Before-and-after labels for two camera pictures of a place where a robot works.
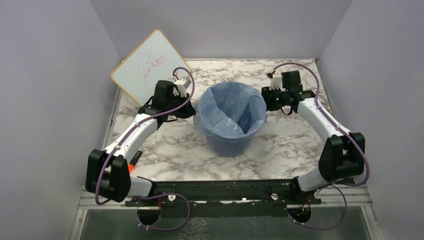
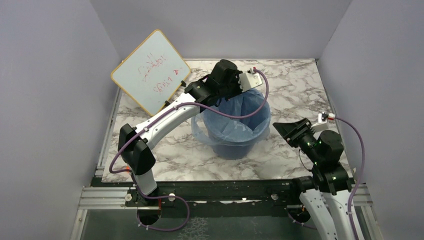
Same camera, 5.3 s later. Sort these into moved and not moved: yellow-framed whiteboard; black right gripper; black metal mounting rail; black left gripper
Moved: black right gripper; black left gripper
Not moved: yellow-framed whiteboard; black metal mounting rail
